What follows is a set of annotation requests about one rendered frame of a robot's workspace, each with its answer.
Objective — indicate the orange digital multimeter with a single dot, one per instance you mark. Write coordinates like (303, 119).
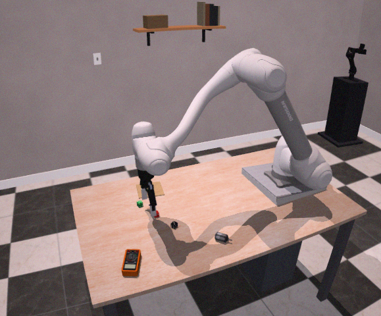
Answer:
(131, 263)

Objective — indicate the tan mat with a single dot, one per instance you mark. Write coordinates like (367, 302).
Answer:
(157, 188)

